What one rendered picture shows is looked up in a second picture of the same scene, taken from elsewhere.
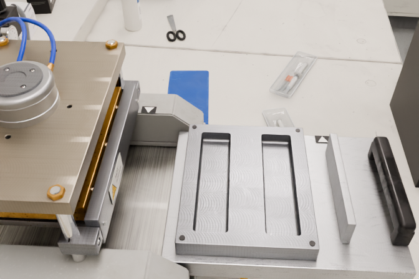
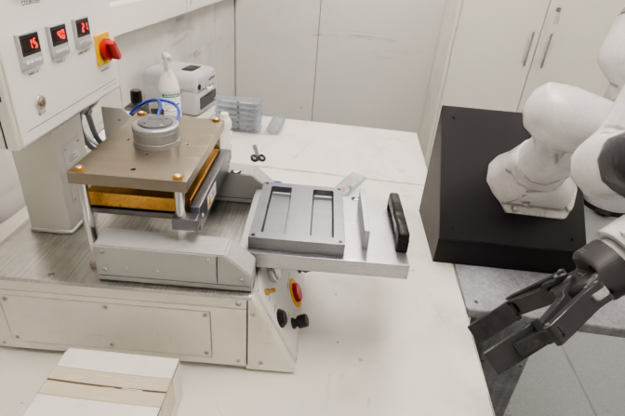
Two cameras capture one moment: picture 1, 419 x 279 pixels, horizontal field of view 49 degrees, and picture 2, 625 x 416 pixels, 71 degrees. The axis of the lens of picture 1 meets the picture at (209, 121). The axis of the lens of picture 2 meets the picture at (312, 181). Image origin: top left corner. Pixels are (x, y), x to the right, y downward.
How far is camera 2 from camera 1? 0.32 m
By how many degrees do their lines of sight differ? 15
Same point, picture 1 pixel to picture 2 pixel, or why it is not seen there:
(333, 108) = not seen: hidden behind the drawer
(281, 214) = (322, 231)
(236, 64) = (303, 179)
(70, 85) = (188, 135)
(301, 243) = (333, 241)
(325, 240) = (351, 248)
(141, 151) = (227, 204)
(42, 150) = (168, 160)
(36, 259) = (152, 237)
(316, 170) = (350, 213)
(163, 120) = (246, 180)
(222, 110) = not seen: hidden behind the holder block
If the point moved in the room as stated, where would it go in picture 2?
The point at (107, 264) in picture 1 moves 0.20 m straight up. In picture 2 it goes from (201, 242) to (195, 126)
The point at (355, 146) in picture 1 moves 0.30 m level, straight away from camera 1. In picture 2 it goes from (378, 204) to (409, 153)
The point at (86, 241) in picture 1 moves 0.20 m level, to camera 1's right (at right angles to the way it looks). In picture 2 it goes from (191, 219) to (317, 225)
